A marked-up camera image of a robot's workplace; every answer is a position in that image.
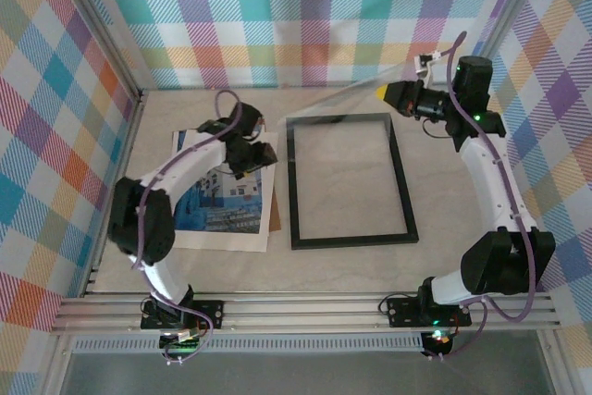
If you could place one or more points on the clear acrylic sheet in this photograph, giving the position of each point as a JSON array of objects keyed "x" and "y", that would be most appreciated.
[{"x": 351, "y": 90}]

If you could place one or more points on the black wooden picture frame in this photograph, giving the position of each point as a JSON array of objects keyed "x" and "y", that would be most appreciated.
[{"x": 296, "y": 182}]

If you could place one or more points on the brown fibreboard backing board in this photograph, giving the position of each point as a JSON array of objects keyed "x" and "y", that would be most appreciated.
[{"x": 275, "y": 210}]

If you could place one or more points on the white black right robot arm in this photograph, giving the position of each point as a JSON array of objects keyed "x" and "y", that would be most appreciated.
[{"x": 485, "y": 173}]

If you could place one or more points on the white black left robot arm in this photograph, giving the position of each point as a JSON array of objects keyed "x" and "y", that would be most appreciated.
[{"x": 194, "y": 168}]

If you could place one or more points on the controller board with green light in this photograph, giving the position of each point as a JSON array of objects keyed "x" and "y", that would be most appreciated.
[
  {"x": 438, "y": 338},
  {"x": 182, "y": 343}
]

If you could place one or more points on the aluminium corner post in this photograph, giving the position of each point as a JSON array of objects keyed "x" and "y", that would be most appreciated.
[
  {"x": 513, "y": 2},
  {"x": 92, "y": 20}
]

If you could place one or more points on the aluminium side rail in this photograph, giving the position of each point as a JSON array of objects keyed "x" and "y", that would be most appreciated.
[{"x": 115, "y": 191}]

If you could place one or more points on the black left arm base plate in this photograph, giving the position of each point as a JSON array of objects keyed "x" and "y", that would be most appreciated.
[{"x": 210, "y": 311}]

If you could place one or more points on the aluminium mounting rail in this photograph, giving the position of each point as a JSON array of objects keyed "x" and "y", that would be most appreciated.
[{"x": 300, "y": 314}]

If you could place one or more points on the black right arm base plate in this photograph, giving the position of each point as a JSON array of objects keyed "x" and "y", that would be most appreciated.
[{"x": 402, "y": 311}]

